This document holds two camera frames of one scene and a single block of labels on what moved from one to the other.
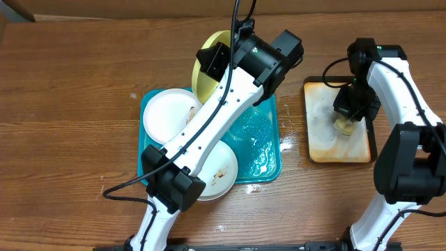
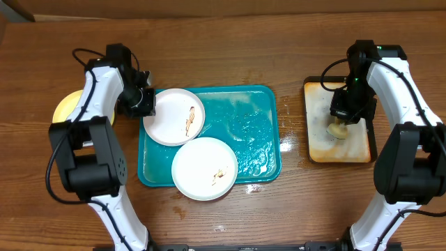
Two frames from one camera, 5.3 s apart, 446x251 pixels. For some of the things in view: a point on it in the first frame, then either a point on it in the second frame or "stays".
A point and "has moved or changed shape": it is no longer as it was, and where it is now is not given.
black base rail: [309, 246] stays
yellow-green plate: [203, 83] -> [65, 107]
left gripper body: [218, 64] -> [135, 103]
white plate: [219, 171] stays
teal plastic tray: [255, 140] stays
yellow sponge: [342, 127] has moved or changed shape
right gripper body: [357, 102] stays
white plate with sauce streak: [168, 111] stays
